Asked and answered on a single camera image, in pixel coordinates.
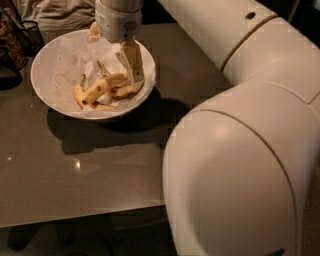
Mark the patterned container at left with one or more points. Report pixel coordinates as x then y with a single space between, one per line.
9 40

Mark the banana peel right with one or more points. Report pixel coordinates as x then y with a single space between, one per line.
124 91

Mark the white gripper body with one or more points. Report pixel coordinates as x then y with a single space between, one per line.
116 26

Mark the white paper bowl liner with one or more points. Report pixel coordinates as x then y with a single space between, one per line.
100 80

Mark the banana peel left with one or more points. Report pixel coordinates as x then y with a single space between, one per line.
78 93

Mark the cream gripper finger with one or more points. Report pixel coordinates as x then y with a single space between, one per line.
93 33
130 57

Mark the banana peel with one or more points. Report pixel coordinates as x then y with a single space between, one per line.
78 93
124 91

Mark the white bowl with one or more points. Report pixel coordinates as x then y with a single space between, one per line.
50 83

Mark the black wire basket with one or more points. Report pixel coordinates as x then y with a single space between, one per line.
28 34

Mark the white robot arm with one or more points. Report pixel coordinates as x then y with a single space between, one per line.
237 167

